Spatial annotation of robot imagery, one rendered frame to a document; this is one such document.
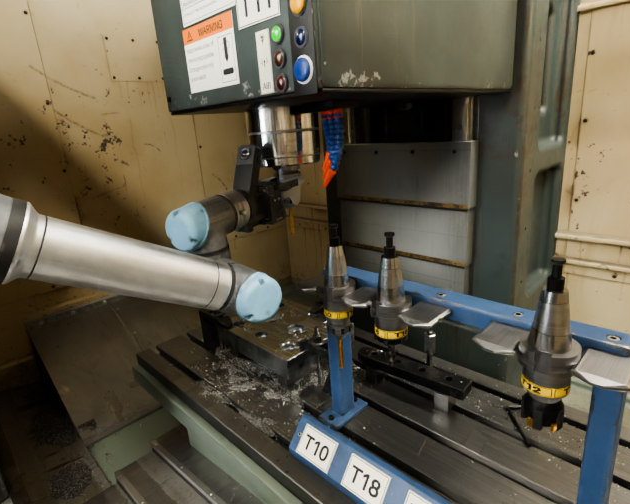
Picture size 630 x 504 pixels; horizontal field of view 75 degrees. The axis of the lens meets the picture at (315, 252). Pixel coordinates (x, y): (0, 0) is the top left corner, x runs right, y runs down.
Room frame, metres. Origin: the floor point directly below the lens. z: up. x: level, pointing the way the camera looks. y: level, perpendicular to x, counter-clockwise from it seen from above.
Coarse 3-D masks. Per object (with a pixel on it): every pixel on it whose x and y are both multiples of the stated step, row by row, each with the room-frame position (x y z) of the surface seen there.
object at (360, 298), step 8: (360, 288) 0.65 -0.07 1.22; (368, 288) 0.64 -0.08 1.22; (376, 288) 0.64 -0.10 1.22; (344, 296) 0.62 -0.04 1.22; (352, 296) 0.62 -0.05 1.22; (360, 296) 0.61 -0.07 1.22; (368, 296) 0.61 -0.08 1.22; (352, 304) 0.59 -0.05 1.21; (360, 304) 0.59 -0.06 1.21; (368, 304) 0.59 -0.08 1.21
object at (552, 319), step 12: (564, 288) 0.42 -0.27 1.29; (540, 300) 0.42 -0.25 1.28; (552, 300) 0.41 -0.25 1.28; (564, 300) 0.41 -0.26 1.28; (540, 312) 0.42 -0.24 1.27; (552, 312) 0.41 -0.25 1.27; (564, 312) 0.40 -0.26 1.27; (540, 324) 0.41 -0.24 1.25; (552, 324) 0.40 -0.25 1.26; (564, 324) 0.40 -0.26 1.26; (528, 336) 0.43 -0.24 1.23; (540, 336) 0.41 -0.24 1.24; (552, 336) 0.40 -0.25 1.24; (564, 336) 0.40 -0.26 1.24; (540, 348) 0.41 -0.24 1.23; (552, 348) 0.40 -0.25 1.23; (564, 348) 0.40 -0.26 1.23
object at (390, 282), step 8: (384, 264) 0.57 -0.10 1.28; (392, 264) 0.56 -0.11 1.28; (384, 272) 0.57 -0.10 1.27; (392, 272) 0.56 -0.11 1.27; (400, 272) 0.57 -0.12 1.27; (384, 280) 0.56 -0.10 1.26; (392, 280) 0.56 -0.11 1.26; (400, 280) 0.57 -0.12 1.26; (384, 288) 0.56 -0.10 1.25; (392, 288) 0.56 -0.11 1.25; (400, 288) 0.56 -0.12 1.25; (376, 296) 0.58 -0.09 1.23; (384, 296) 0.56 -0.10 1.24; (392, 296) 0.56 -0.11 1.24; (400, 296) 0.56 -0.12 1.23
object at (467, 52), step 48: (336, 0) 0.62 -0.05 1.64; (384, 0) 0.69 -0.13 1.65; (432, 0) 0.78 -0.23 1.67; (480, 0) 0.91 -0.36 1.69; (240, 48) 0.71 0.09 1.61; (288, 48) 0.63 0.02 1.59; (336, 48) 0.61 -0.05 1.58; (384, 48) 0.69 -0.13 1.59; (432, 48) 0.78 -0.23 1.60; (480, 48) 0.91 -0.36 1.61; (192, 96) 0.83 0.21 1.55; (240, 96) 0.72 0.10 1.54; (288, 96) 0.65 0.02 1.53; (336, 96) 0.70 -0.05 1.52; (384, 96) 0.80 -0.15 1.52; (432, 96) 0.95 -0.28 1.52
